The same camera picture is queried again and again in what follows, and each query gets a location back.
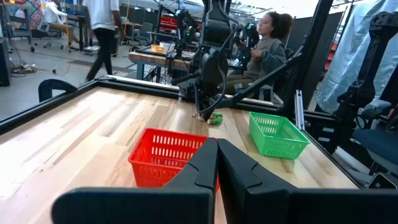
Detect green plastic basket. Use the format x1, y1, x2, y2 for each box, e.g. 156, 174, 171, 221
248, 111, 312, 160

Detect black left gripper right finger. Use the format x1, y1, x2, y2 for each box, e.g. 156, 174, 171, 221
217, 138, 398, 224

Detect black office chair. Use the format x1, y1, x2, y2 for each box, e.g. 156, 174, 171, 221
253, 46, 296, 105

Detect black table clamp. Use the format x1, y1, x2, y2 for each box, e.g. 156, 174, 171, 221
37, 78, 78, 103

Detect grey office chair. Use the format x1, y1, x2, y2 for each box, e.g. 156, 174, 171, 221
133, 21, 154, 44

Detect red storage shelves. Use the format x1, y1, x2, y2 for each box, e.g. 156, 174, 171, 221
160, 15, 178, 34

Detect red plastic basket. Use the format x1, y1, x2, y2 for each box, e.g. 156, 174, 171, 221
127, 127, 220, 191

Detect colourful patchwork quilt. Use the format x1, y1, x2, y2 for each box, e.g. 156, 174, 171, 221
9, 0, 47, 30

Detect person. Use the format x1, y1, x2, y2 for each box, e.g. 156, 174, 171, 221
81, 0, 125, 82
217, 11, 295, 96
42, 0, 80, 47

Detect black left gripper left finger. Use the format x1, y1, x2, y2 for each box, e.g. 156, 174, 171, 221
51, 138, 218, 224

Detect black standing desk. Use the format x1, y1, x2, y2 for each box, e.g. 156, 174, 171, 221
67, 14, 94, 52

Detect dark blue office chair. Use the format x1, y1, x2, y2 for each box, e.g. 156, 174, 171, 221
353, 127, 398, 175

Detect wooden top workbench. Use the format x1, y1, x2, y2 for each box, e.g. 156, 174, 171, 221
128, 46, 200, 83

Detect silver aluminium extrusion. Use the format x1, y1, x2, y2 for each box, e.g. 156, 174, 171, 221
294, 89, 306, 131

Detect background black robot arms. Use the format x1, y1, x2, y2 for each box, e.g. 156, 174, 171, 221
172, 7, 200, 60

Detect black partition panel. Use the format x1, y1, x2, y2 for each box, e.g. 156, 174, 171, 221
289, 12, 345, 110

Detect light blue plastic sheet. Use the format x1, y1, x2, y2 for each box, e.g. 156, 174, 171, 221
315, 0, 398, 114

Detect black computer tower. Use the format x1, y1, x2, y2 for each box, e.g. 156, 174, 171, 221
0, 37, 12, 87

